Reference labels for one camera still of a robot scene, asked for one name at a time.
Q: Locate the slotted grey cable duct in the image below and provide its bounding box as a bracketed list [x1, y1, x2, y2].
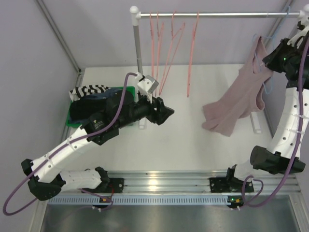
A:
[48, 195, 242, 205]

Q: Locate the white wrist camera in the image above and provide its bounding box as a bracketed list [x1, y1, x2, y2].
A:
[287, 21, 309, 47]
[135, 72, 159, 103]

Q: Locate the green plastic bin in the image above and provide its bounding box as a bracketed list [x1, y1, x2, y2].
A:
[66, 85, 123, 128]

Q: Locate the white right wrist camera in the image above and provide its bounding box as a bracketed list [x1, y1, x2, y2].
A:
[287, 21, 309, 47]

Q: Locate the striped black white garment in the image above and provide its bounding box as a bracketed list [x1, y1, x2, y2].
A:
[69, 85, 110, 102]

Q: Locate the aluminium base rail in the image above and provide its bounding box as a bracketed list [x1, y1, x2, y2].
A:
[108, 171, 301, 195]

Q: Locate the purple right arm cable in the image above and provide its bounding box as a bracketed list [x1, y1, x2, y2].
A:
[241, 41, 309, 209]

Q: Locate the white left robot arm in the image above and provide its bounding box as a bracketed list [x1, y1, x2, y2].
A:
[21, 91, 174, 201]

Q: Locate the blue denim garment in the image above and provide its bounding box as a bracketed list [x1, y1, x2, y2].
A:
[89, 87, 122, 100]

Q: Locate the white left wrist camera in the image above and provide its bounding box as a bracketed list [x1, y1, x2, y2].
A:
[135, 72, 159, 103]

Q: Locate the white clothes rack frame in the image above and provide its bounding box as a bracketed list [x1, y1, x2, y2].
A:
[129, 5, 309, 134]

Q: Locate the blue wire hanger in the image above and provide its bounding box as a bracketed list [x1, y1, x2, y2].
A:
[261, 4, 291, 95]

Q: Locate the mauve tank top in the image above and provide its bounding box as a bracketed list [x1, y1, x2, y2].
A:
[202, 36, 273, 137]

